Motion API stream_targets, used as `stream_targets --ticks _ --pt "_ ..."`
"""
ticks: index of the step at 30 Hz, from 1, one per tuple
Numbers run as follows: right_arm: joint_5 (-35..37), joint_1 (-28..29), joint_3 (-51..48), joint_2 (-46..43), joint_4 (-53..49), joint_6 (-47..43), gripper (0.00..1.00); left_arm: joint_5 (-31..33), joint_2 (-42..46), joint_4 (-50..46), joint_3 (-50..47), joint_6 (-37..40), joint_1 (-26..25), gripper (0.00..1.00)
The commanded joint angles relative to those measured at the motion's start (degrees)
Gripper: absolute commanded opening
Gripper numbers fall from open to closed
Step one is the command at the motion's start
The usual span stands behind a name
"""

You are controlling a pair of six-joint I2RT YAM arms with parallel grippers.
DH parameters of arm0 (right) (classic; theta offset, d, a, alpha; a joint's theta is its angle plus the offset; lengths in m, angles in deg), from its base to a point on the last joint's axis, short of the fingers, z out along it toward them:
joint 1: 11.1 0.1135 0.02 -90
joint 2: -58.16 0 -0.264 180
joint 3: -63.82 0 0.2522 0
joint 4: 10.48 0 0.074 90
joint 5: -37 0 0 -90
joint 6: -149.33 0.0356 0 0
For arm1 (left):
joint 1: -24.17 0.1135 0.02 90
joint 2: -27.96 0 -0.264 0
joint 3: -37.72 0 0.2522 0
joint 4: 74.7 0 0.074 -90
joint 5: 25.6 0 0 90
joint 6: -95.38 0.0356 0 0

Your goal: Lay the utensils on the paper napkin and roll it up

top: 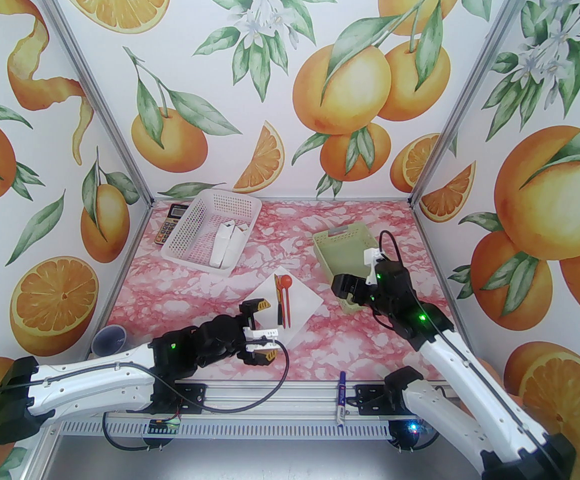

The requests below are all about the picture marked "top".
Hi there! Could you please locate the green perforated plastic tray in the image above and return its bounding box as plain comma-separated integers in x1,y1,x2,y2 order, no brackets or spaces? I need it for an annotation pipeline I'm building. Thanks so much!
312,222,385,315

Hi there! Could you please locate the orange plastic spoon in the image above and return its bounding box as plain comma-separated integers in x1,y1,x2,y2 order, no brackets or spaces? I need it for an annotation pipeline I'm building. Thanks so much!
278,275,292,329

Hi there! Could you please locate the white paper napkin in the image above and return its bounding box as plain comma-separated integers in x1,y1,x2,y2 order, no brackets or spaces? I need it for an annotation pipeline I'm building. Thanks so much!
246,266,320,347

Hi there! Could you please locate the white perforated plastic basket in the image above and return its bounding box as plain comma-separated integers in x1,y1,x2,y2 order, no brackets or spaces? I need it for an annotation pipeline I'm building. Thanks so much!
161,190,263,270

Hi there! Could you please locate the blue marker pen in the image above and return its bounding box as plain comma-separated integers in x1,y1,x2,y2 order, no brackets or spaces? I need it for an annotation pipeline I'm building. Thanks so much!
336,369,348,427

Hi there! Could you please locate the black and gold calculator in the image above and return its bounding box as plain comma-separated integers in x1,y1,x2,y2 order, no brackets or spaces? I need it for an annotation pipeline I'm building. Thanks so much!
154,203,190,246

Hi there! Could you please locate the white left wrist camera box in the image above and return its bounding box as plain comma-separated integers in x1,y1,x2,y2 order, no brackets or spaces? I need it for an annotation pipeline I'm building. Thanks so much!
243,327,280,355

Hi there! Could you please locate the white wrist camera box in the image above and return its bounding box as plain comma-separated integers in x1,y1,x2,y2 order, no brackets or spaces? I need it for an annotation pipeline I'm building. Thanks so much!
363,248,388,284
243,327,280,355

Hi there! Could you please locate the black left wrist camera cable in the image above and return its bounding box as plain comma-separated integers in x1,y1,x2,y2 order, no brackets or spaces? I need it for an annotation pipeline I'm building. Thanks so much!
147,338,291,411

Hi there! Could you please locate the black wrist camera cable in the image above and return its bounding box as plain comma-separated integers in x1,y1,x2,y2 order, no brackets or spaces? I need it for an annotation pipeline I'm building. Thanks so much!
379,230,401,269
147,338,291,411

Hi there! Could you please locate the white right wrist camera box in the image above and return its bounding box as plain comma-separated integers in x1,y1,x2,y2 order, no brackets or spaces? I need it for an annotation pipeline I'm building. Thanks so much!
363,248,388,284

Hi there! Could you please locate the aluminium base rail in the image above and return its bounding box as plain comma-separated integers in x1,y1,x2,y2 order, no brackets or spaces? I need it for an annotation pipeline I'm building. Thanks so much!
57,375,450,419

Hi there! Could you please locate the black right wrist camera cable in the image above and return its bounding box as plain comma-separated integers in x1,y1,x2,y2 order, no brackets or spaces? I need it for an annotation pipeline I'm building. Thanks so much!
379,230,401,269

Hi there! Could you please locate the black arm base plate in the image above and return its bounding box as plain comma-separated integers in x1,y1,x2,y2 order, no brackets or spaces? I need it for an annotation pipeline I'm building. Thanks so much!
145,382,206,414
355,383,420,416

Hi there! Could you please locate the white slotted cable duct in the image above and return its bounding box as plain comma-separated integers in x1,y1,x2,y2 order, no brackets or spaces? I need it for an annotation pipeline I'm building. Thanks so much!
60,415,450,440

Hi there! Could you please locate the black base cable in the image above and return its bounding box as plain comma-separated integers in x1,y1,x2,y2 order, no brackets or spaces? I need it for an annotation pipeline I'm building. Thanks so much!
387,418,443,454
101,413,183,454

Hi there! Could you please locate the aluminium frame post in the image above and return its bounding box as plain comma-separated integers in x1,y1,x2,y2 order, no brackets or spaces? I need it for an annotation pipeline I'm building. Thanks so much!
30,0,154,209
407,0,543,210

